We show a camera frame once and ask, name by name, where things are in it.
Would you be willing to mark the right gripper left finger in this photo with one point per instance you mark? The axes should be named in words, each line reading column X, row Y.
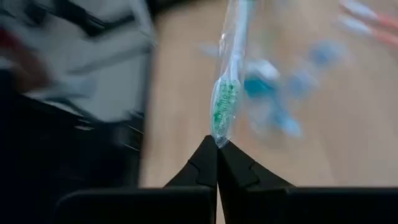
column 199, row 168

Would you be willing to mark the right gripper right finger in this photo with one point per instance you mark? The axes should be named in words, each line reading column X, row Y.
column 242, row 180

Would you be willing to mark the teal mouthwash bottle white cap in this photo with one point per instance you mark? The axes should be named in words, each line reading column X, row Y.
column 262, row 70

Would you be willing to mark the green toothbrush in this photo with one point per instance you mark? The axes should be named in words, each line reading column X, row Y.
column 225, row 102

